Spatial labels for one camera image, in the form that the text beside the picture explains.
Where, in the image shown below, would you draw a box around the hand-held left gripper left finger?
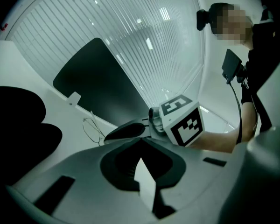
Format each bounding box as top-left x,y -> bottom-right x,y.
5,138 -> 160,224

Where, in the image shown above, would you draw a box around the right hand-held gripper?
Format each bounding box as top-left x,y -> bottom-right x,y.
104,94 -> 204,148

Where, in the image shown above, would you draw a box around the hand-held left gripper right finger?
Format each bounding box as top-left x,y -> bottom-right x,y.
140,125 -> 280,224

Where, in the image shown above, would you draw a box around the thin wire eyeglasses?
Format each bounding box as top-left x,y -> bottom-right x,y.
82,111 -> 105,147

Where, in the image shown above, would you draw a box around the person's right forearm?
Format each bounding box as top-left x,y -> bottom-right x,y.
189,100 -> 259,154

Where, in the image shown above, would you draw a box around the long dark desk partition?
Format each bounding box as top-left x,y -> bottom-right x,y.
52,37 -> 152,128

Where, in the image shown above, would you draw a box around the black chest-mounted box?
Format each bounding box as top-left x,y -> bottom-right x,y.
221,49 -> 243,84

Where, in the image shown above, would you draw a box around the person's black clothing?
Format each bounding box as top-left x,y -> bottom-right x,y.
241,3 -> 280,133

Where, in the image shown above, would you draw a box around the person's head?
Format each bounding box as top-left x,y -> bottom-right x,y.
210,2 -> 254,50

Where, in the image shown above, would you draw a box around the white partition bracket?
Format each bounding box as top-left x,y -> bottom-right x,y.
65,91 -> 82,106

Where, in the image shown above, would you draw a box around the black chest box cable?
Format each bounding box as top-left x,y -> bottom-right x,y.
228,82 -> 243,146

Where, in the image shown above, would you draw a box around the black head-mounted camera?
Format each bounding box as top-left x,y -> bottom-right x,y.
196,9 -> 212,31

